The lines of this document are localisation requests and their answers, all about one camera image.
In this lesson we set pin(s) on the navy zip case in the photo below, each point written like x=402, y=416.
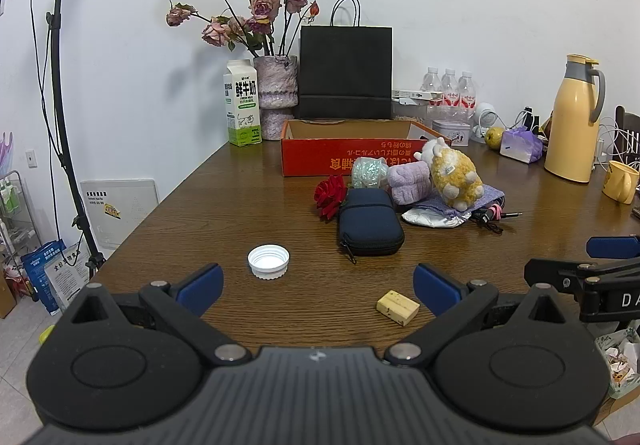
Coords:
x=370, y=220

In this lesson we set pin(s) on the small white desk fan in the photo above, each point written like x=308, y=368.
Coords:
x=486, y=117

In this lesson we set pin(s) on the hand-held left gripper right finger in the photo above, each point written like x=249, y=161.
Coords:
x=435, y=287

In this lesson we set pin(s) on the flat white carton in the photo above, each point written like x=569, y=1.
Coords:
x=415, y=94

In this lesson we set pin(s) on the black paper bag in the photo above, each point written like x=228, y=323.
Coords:
x=345, y=70

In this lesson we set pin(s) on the yellow white plush sheep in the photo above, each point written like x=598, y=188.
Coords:
x=455, y=175

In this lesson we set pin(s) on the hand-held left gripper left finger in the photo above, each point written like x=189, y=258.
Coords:
x=205, y=285

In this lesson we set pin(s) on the purple marbled vase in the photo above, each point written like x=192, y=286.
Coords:
x=275, y=80

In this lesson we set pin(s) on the yellow mug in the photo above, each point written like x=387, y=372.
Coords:
x=620, y=180

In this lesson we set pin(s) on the purple cloth pouch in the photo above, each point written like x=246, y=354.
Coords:
x=492, y=195

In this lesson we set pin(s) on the white green milk carton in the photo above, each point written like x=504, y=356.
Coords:
x=242, y=100

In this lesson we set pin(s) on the white packet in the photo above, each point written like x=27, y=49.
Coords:
x=435, y=219

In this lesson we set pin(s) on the red cardboard box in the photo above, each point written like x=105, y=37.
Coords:
x=315, y=155

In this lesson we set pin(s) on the white wall panel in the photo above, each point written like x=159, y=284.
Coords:
x=120, y=210

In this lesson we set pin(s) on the white wall outlet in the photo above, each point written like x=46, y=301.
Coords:
x=31, y=159

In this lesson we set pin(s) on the yellow thermos jug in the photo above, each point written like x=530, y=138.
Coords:
x=570, y=125

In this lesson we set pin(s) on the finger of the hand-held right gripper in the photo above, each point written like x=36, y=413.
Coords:
x=555, y=275
x=615, y=246

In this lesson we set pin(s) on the clear water bottle red label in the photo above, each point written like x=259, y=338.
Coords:
x=431, y=82
x=450, y=85
x=466, y=90

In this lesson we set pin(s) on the white printed bag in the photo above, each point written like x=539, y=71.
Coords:
x=67, y=275

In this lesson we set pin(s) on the iridescent wrapped ball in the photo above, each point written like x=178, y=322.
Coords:
x=369, y=172

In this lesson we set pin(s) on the white bottle cap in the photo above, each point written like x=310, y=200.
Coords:
x=268, y=262

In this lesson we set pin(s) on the dark slatted chair back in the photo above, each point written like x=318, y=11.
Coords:
x=630, y=130

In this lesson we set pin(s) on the blue printed bag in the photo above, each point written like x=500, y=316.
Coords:
x=37, y=270

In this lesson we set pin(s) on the purple fluffy towel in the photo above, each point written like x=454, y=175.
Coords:
x=410, y=182

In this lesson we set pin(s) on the grey tin box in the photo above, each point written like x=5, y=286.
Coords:
x=451, y=132

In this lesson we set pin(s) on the purple tissue pack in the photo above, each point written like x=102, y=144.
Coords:
x=520, y=145

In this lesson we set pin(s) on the red artificial rose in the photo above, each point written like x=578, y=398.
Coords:
x=330, y=195

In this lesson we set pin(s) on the yellow speckled block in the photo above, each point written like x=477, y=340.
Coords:
x=397, y=307

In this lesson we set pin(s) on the black lamp stand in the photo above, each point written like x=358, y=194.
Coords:
x=57, y=100

